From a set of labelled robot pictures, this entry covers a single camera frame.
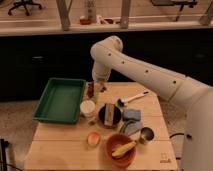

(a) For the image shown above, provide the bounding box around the white paper cup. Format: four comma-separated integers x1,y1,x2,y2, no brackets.
80,100,95,118

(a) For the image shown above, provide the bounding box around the dark red grape bunch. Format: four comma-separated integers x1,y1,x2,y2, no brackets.
87,82,94,98

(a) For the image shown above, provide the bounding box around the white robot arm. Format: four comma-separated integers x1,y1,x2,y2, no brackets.
90,36,213,171

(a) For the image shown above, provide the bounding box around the metal cup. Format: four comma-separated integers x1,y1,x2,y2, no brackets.
139,127,154,144

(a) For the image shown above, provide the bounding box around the wooden block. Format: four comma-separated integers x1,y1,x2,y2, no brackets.
104,103,114,126

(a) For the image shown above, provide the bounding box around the black office chair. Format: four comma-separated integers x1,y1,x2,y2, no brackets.
8,0,43,16

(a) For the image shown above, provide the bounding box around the green chili pepper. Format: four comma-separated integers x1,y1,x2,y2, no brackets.
119,121,129,133

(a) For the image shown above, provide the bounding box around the red bowl on shelf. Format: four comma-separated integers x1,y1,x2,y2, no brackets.
79,18,92,25

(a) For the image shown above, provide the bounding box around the black cable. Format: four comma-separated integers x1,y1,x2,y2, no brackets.
169,132,185,141

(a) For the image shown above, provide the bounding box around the black bowl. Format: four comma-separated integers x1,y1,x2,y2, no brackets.
98,103,121,127

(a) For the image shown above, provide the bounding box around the orange clay bowl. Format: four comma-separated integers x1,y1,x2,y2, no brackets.
104,133,136,168

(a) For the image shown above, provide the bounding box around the white handled spoon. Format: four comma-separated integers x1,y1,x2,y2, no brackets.
117,91,148,107

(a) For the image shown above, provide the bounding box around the green pear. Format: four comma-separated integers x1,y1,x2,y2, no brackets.
90,90,99,103

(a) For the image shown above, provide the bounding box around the yellow corn cob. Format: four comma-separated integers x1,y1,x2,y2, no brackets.
112,141,136,158

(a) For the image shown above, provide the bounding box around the grey cloth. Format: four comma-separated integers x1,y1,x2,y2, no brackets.
124,122,143,136

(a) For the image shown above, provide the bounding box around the green plastic tray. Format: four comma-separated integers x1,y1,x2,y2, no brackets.
33,78,86,124

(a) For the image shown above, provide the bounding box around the orange peach fruit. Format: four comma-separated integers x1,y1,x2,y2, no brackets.
87,132,101,147

